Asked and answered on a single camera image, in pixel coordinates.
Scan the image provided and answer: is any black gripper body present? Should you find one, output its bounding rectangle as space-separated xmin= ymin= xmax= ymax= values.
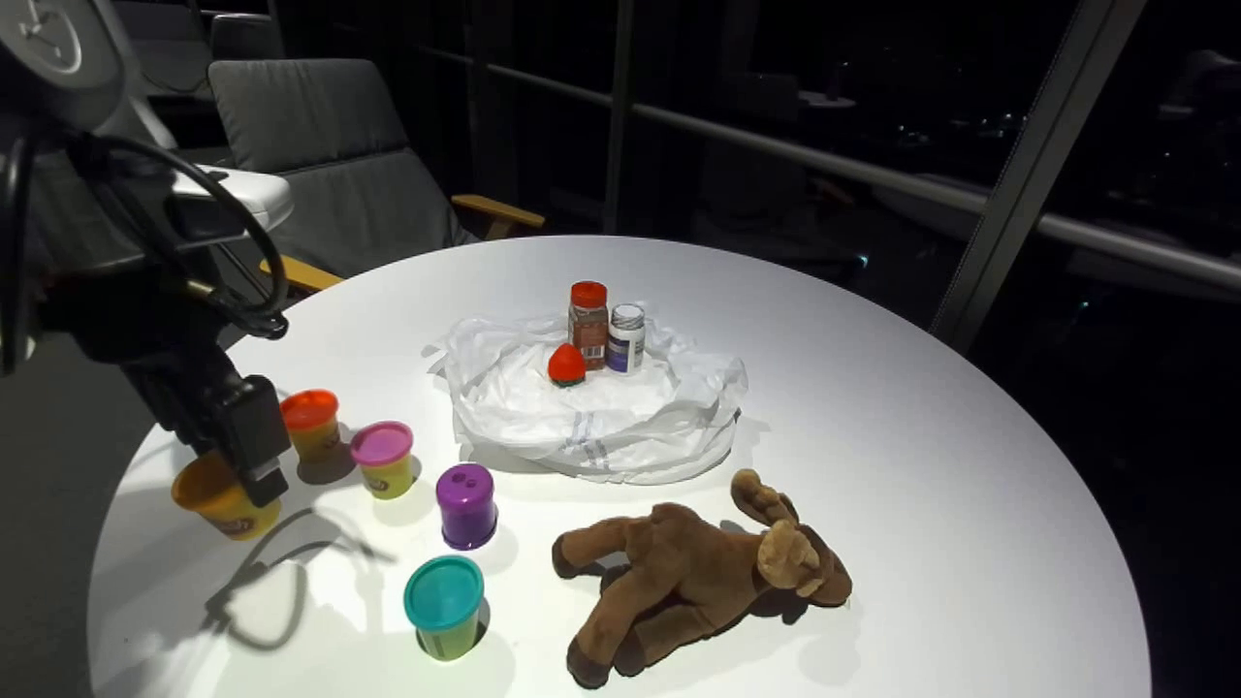
xmin=50 ymin=275 xmax=281 ymax=431

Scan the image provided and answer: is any orange lid dough tub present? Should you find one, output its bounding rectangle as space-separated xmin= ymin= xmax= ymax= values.
xmin=280 ymin=385 xmax=353 ymax=483

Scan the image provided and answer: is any amber lid dough tub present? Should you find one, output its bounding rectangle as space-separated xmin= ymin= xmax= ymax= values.
xmin=168 ymin=445 xmax=287 ymax=542

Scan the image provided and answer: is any magenta lid dough tub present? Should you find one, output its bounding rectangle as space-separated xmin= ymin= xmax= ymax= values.
xmin=350 ymin=420 xmax=421 ymax=504

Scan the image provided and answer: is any purple dough tub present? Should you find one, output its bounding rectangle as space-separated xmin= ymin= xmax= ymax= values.
xmin=430 ymin=460 xmax=504 ymax=553

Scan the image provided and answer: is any teal lid dough tub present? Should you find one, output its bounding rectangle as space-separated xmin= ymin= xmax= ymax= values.
xmin=398 ymin=549 xmax=493 ymax=664

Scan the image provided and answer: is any tall spice jar red lid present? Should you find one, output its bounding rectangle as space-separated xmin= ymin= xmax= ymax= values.
xmin=566 ymin=277 xmax=611 ymax=370

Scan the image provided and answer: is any brown plush moose toy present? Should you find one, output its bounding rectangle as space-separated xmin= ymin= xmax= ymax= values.
xmin=552 ymin=465 xmax=858 ymax=695

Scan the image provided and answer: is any wooden chair armrest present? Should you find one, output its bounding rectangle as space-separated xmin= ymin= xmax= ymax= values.
xmin=265 ymin=248 xmax=350 ymax=294
xmin=447 ymin=191 xmax=548 ymax=235

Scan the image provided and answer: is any grey upholstered chair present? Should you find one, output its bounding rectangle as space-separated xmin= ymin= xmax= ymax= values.
xmin=204 ymin=52 xmax=474 ymax=277

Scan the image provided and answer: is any small red ball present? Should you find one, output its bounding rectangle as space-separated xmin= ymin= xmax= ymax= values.
xmin=541 ymin=342 xmax=593 ymax=391

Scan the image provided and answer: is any clear plastic bag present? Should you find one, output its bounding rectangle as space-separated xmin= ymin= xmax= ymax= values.
xmin=421 ymin=315 xmax=752 ymax=488

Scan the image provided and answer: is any small white bottle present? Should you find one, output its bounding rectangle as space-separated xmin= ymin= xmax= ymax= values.
xmin=606 ymin=301 xmax=651 ymax=376

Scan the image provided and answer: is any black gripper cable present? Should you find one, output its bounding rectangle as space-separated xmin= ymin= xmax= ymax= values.
xmin=71 ymin=131 xmax=289 ymax=342

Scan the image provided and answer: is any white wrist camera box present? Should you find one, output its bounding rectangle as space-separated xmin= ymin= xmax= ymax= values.
xmin=168 ymin=167 xmax=300 ymax=235

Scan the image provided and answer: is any dark window post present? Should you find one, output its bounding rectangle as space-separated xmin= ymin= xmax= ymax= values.
xmin=606 ymin=0 xmax=645 ymax=215

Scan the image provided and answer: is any horizontal metal window rail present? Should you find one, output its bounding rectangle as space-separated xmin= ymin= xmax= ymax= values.
xmin=421 ymin=47 xmax=1241 ymax=294

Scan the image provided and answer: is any grey window post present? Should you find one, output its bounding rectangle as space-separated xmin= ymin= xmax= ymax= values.
xmin=925 ymin=0 xmax=1146 ymax=347

